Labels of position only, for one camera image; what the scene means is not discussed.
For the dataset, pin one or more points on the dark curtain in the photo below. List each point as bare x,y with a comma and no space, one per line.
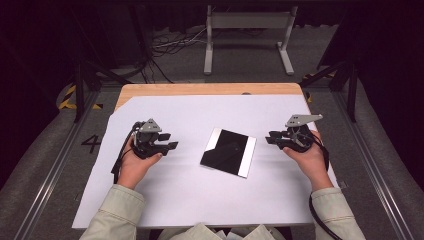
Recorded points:
186,16

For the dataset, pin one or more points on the aluminium floor rail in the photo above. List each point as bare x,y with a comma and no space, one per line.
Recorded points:
376,180
50,180

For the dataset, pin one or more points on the black metal stand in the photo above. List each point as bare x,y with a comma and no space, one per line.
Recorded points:
79,93
351,93

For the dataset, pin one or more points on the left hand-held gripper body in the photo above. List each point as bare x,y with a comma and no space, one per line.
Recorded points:
146,140

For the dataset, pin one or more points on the person's left hand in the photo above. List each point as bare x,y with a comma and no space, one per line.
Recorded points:
133,170

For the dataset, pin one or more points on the black glossy panel silver edges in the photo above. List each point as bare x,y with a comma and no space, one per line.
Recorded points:
226,150

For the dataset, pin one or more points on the white metal stand frame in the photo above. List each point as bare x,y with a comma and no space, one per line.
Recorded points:
246,20

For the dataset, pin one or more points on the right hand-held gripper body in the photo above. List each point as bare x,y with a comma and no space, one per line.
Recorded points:
298,138

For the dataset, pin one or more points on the yellow black hazard tape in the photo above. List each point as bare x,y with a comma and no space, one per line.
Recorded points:
68,95
309,97

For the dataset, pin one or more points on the white paper sheet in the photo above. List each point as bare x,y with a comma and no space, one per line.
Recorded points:
200,200

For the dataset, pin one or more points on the person's right hand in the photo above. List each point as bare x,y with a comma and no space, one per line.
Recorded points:
313,165

